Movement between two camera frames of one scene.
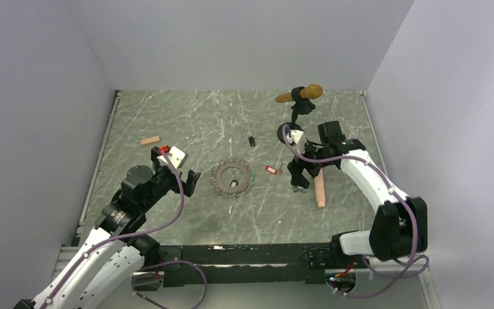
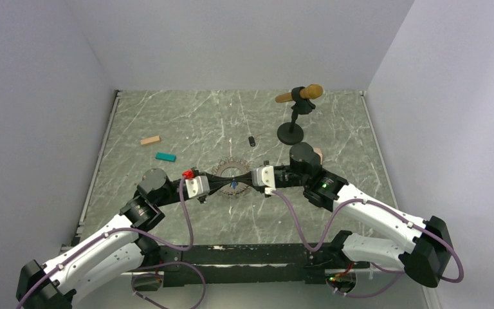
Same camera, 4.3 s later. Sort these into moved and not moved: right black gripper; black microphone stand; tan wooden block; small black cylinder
Moved: right black gripper
Not moved: black microphone stand; small black cylinder; tan wooden block
